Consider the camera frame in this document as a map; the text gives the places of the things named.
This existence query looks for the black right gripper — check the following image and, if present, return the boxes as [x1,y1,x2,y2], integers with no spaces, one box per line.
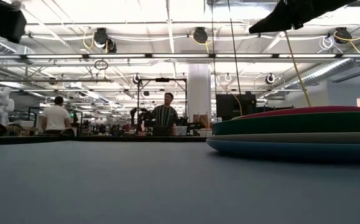
[248,0,358,35]

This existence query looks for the magenta plastic plate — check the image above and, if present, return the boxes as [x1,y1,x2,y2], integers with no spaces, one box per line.
[231,105,360,121]

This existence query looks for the dark green plastic plate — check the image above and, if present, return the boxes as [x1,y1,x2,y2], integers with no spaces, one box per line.
[211,111,360,136]

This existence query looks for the grey plastic plate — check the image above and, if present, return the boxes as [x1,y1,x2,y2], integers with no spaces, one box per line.
[206,131,360,145]

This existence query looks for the white robot figure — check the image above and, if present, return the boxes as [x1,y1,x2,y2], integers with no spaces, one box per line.
[0,86,16,127]

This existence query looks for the black partition panels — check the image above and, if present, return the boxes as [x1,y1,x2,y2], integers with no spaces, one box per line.
[256,106,294,113]

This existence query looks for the black cabinet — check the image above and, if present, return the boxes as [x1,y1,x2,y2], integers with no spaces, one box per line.
[216,91,257,119]

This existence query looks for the white building pillar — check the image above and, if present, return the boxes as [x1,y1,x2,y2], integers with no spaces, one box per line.
[187,63,212,124]

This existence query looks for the person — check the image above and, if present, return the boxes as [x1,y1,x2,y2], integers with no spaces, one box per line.
[40,95,72,136]
[150,92,180,136]

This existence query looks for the cardboard box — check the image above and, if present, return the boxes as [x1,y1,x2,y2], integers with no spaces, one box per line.
[192,114,210,129]

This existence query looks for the blue plastic plate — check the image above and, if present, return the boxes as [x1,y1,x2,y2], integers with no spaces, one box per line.
[206,138,360,163]

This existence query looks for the yellow hanging cable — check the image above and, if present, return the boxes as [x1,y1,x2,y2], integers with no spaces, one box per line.
[284,30,312,108]

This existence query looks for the thin black hanging cable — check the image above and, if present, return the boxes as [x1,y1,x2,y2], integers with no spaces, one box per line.
[212,0,221,95]

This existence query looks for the silver ventilation duct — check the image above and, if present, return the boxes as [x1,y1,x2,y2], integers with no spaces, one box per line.
[287,37,360,90]

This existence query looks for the black coiled cable loop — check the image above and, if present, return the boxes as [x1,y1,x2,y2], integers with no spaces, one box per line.
[94,59,109,71]

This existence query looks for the black metal frame rig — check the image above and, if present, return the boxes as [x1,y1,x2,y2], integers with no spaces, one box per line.
[137,77,188,126]

